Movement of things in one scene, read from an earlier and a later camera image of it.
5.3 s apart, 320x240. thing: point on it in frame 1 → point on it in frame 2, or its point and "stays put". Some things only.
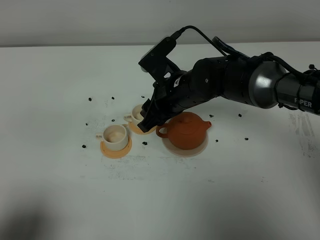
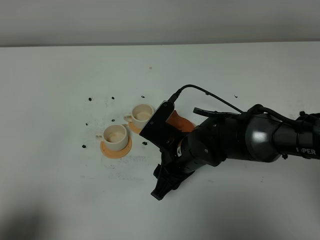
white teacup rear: (136, 117) stays put
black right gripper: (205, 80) → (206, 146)
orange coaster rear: (138, 130) stays put
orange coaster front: (118, 154) stays put
